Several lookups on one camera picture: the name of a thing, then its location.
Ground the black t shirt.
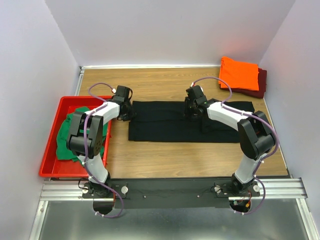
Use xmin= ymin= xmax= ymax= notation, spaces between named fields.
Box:
xmin=128 ymin=101 xmax=240 ymax=143

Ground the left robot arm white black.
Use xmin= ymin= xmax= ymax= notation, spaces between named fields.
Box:
xmin=66 ymin=82 xmax=136 ymax=198

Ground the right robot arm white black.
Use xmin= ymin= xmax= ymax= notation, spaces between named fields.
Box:
xmin=184 ymin=85 xmax=277 ymax=196

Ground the orange folded t shirt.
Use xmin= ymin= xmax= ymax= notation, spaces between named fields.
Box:
xmin=219 ymin=56 xmax=259 ymax=91

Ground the dark red folded t shirt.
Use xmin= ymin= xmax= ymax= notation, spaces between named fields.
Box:
xmin=231 ymin=68 xmax=267 ymax=99

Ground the green crumpled t shirt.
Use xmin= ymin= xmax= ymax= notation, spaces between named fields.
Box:
xmin=56 ymin=106 xmax=109 ymax=162

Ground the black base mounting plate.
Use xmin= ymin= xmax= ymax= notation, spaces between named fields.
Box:
xmin=81 ymin=177 xmax=261 ymax=216

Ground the red plastic tray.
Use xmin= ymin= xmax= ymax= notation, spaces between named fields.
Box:
xmin=38 ymin=96 xmax=103 ymax=179

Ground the aluminium frame rail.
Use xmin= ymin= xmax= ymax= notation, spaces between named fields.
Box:
xmin=39 ymin=178 xmax=308 ymax=201

